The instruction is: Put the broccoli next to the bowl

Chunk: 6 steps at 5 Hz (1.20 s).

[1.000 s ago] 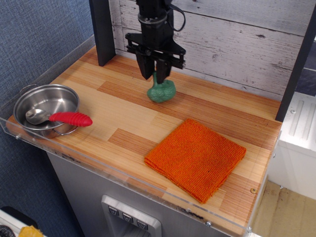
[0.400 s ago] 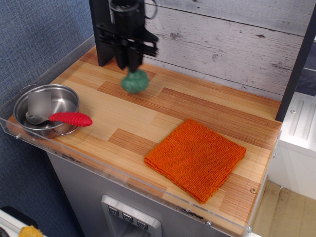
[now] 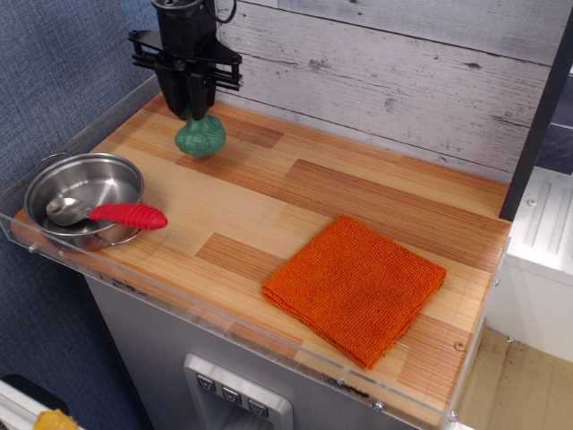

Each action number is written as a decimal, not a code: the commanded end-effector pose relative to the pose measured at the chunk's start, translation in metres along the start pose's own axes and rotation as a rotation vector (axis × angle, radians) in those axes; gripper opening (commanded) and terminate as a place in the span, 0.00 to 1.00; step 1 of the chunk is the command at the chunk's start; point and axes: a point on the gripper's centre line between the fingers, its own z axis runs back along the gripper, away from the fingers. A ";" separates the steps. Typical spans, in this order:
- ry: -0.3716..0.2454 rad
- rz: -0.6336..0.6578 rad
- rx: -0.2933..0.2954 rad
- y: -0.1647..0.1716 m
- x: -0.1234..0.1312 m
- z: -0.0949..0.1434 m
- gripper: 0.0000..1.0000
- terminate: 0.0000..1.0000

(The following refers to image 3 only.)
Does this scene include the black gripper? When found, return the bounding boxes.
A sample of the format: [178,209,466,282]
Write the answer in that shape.
[128,1,242,120]

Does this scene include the green toy broccoli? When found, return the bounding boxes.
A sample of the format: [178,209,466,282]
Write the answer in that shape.
[175,114,227,158]

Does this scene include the stainless steel bowl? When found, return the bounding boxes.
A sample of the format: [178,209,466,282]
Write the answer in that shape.
[24,153,144,251]

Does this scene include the clear acrylic table guard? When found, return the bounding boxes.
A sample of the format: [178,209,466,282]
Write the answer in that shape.
[1,55,521,429]

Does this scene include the grey toy fridge cabinet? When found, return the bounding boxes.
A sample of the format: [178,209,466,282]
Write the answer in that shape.
[83,273,404,430]

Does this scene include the orange knitted cloth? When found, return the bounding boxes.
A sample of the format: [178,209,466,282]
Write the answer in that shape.
[261,216,447,369]

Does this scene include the silver dispenser button panel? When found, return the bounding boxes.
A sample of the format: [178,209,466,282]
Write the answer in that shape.
[184,353,295,429]

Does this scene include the white ribbed side unit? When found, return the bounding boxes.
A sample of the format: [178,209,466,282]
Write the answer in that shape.
[484,167,572,361]

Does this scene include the red-handled metal spoon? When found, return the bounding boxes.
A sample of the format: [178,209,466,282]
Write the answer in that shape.
[46,197,168,230]

